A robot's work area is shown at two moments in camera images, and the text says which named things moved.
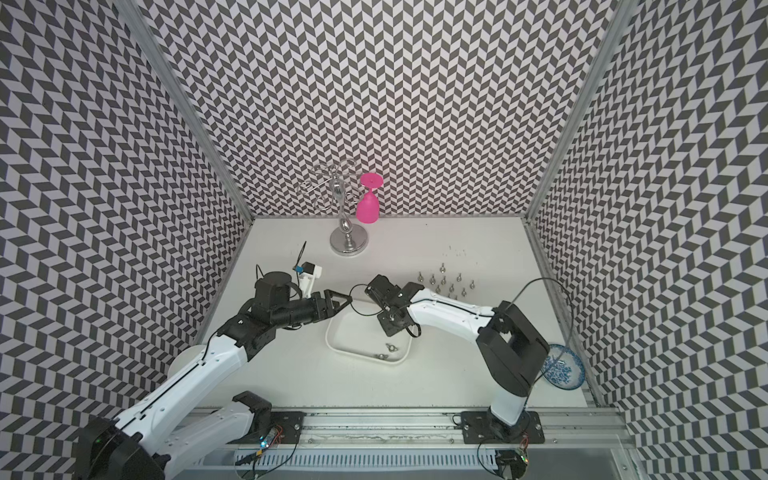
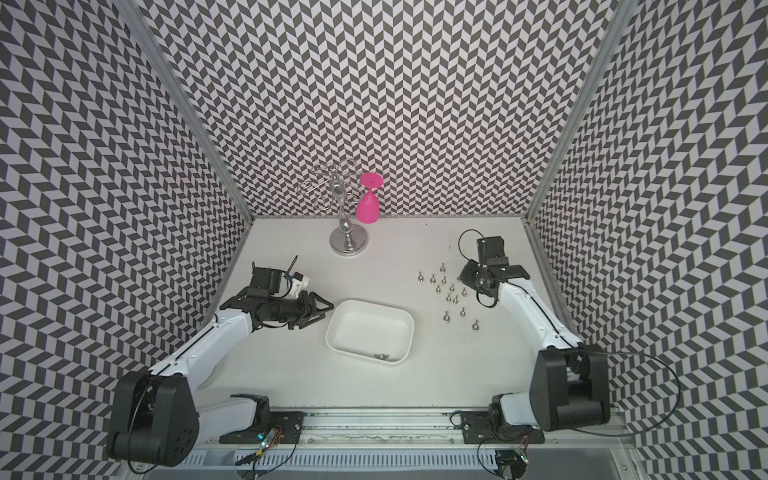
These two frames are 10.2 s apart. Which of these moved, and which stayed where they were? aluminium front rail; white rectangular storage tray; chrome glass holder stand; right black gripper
Moved: right black gripper
Stayed: white rectangular storage tray; chrome glass holder stand; aluminium front rail
